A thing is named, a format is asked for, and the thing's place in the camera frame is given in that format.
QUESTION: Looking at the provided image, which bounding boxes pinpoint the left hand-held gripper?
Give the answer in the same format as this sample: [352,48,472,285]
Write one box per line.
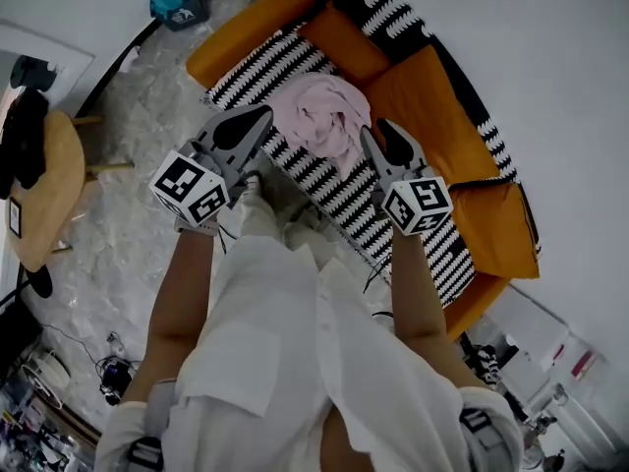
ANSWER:
[148,104,275,225]

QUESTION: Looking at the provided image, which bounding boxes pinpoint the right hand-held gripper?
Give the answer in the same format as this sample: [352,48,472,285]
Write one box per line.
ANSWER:
[360,117,454,238]

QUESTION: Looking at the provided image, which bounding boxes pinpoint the orange sofa seat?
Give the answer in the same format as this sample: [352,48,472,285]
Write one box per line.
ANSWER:
[185,0,543,342]

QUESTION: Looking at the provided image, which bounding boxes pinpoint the pink cloth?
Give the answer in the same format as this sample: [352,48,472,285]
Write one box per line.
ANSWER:
[268,72,372,177]

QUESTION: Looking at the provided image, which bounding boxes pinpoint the person's left forearm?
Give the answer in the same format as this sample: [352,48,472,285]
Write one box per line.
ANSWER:
[119,221,221,406]

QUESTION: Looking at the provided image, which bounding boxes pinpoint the person's right forearm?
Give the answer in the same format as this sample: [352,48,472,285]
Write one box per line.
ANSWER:
[389,232,482,388]

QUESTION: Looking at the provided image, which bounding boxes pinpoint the large orange back cushion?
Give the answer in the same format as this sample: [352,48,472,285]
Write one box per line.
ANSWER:
[447,181,543,280]
[362,44,501,187]

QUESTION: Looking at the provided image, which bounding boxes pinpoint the black white patterned throw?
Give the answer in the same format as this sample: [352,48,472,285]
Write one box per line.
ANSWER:
[200,28,479,310]
[314,0,523,187]

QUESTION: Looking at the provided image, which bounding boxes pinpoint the person's white trousers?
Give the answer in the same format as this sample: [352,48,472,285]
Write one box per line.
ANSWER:
[234,177,340,270]

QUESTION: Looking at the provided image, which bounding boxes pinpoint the pale wrist band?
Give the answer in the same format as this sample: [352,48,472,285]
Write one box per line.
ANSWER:
[174,215,220,239]

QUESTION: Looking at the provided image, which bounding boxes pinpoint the small orange cushion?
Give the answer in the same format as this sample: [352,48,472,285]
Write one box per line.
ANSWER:
[298,3,392,87]

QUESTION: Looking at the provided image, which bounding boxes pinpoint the teal storage bag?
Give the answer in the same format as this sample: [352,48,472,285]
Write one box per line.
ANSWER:
[148,0,208,33]

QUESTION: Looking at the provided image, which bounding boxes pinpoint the white leaning board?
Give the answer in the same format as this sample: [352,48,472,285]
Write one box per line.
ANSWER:
[0,19,97,117]

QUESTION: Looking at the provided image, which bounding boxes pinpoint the round wooden side table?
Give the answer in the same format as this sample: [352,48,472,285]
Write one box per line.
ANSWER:
[8,109,135,274]

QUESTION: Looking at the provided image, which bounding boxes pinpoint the black round device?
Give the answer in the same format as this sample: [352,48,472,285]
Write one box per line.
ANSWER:
[9,55,60,92]

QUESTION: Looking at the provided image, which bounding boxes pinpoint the black garment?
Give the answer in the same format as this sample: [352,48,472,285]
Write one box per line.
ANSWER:
[0,88,51,201]

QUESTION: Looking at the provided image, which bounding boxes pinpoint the person's white shirt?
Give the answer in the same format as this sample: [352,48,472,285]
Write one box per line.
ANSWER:
[92,236,526,472]

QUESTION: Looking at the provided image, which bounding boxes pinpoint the black white patterned fabric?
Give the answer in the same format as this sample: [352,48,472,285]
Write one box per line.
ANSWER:
[472,343,501,388]

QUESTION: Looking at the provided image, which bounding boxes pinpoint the white storage box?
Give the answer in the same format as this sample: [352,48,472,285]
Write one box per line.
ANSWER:
[484,287,613,392]

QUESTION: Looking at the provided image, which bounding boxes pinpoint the small framed card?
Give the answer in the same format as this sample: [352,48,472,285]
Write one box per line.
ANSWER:
[6,196,25,240]

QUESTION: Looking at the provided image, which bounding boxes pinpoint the black oval stool base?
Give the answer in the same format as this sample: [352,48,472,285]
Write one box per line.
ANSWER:
[24,265,55,300]

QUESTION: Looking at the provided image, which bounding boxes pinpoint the black box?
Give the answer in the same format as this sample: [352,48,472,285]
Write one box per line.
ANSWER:
[0,311,44,379]

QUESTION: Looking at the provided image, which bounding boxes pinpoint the clear glass jar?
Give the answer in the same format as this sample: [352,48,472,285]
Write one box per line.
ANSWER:
[519,383,571,471]

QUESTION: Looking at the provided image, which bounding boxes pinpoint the white round fan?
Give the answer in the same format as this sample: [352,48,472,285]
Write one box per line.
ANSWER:
[21,347,73,411]

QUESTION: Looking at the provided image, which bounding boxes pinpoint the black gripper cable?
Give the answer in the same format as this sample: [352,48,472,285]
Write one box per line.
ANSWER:
[214,222,243,257]
[362,252,395,295]

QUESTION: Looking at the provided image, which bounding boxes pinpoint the black device with cables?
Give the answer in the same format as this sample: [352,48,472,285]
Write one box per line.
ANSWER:
[93,330,144,407]

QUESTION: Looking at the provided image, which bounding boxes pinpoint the grey shoulder strap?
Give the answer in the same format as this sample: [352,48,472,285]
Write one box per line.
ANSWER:
[458,405,508,464]
[126,380,179,472]

